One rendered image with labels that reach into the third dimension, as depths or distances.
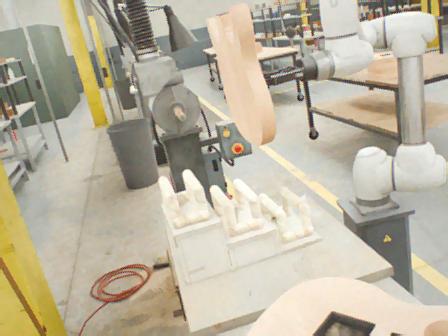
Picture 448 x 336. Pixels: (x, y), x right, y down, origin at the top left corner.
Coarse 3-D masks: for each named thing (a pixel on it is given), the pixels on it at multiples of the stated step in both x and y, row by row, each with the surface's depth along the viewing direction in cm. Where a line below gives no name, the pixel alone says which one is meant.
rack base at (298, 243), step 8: (296, 216) 159; (272, 224) 156; (288, 224) 154; (296, 224) 153; (296, 240) 143; (304, 240) 142; (312, 240) 141; (320, 240) 141; (280, 248) 140; (288, 248) 139; (296, 248) 139
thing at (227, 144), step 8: (224, 120) 245; (232, 120) 241; (216, 128) 242; (232, 128) 237; (224, 136) 237; (232, 136) 238; (240, 136) 240; (224, 144) 239; (232, 144) 240; (240, 144) 240; (248, 144) 242; (208, 152) 261; (224, 152) 240; (232, 152) 241; (240, 152) 242; (248, 152) 243; (232, 160) 246
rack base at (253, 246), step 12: (240, 216) 149; (264, 228) 138; (228, 240) 135; (240, 240) 133; (252, 240) 134; (264, 240) 135; (276, 240) 137; (228, 252) 133; (240, 252) 134; (252, 252) 135; (264, 252) 136; (276, 252) 138; (240, 264) 135
